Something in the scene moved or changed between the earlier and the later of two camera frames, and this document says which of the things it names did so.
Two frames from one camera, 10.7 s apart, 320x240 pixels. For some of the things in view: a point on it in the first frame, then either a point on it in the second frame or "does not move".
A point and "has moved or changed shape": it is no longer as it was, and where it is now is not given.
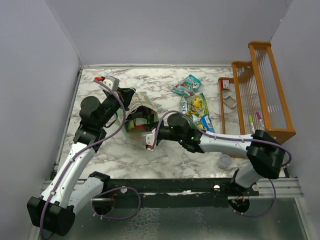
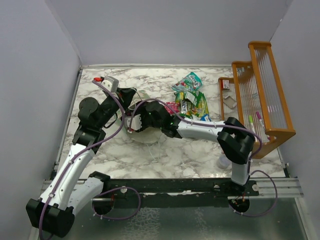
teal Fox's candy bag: [188, 87] has moved or changed shape
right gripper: [154, 130] → [143, 112]
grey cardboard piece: [229, 101] does not move
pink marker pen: [259, 118] does not move
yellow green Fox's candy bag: [186, 106] does not move
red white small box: [225, 84] does not move
